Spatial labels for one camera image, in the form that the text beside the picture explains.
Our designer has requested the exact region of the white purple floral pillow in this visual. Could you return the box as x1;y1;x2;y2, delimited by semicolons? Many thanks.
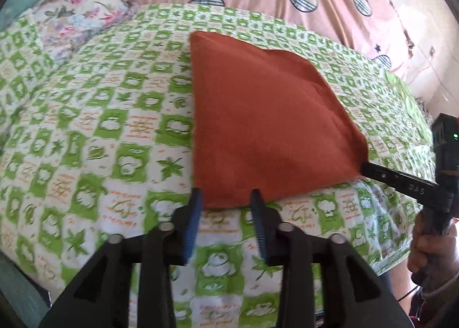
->
30;0;140;63

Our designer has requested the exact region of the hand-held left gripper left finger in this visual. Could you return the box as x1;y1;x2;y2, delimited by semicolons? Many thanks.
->
38;188;205;328

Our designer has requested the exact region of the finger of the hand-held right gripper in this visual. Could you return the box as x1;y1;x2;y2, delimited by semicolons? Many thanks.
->
360;161;454;211

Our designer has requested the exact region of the orange knit sweater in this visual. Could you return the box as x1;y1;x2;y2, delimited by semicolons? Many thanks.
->
189;30;369;210

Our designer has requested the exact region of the green checked printed blanket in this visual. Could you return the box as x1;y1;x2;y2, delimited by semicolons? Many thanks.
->
0;3;436;328

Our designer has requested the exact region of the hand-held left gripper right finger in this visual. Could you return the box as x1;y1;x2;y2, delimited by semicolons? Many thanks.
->
250;190;413;328

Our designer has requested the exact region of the person's right hand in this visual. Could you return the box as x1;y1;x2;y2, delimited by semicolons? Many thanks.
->
409;210;459;294

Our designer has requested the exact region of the black cable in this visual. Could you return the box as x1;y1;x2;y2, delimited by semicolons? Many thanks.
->
395;284;421;303

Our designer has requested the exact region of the person's right forearm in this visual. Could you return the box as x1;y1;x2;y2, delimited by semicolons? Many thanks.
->
409;276;459;325

